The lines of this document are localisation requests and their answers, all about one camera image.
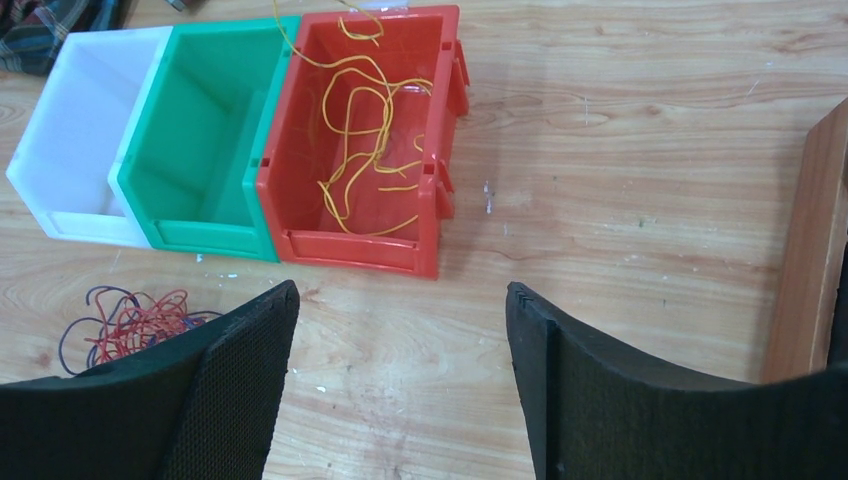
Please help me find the purple cable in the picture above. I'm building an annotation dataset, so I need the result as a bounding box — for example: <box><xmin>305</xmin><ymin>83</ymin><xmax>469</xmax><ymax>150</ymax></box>
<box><xmin>58</xmin><ymin>285</ymin><xmax>223</xmax><ymax>378</ymax></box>

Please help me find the plaid cloth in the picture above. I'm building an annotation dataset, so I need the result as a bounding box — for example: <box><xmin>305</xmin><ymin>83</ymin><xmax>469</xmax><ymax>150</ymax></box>
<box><xmin>1</xmin><ymin>0</ymin><xmax>130</xmax><ymax>76</ymax></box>

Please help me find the green plastic bin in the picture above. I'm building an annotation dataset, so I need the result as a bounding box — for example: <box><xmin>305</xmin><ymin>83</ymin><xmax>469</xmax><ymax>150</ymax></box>
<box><xmin>109</xmin><ymin>16</ymin><xmax>301</xmax><ymax>262</ymax></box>

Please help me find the red cable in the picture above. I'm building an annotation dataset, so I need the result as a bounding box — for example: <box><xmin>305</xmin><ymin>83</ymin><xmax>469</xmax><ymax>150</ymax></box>
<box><xmin>84</xmin><ymin>288</ymin><xmax>200</xmax><ymax>367</ymax></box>

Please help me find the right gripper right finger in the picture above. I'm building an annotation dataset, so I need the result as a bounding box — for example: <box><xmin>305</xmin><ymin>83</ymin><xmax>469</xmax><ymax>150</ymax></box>
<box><xmin>506</xmin><ymin>282</ymin><xmax>847</xmax><ymax>479</ymax></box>

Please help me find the red plastic bin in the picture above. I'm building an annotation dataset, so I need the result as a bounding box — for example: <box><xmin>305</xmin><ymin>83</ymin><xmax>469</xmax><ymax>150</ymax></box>
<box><xmin>257</xmin><ymin>5</ymin><xmax>469</xmax><ymax>278</ymax></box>

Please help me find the wooden compartment tray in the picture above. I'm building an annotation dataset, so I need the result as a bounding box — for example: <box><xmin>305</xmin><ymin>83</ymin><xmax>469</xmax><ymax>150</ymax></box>
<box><xmin>761</xmin><ymin>101</ymin><xmax>847</xmax><ymax>383</ymax></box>

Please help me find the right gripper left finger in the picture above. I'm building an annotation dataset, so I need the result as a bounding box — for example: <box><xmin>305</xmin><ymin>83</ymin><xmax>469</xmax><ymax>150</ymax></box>
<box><xmin>1</xmin><ymin>280</ymin><xmax>300</xmax><ymax>479</ymax></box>

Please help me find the white plastic bin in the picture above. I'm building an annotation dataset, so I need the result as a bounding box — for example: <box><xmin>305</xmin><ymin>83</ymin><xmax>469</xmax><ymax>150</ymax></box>
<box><xmin>6</xmin><ymin>26</ymin><xmax>172</xmax><ymax>249</ymax></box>

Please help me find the yellow cable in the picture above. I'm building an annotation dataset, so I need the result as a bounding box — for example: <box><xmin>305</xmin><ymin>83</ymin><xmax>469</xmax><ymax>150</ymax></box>
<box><xmin>271</xmin><ymin>0</ymin><xmax>435</xmax><ymax>238</ymax></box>

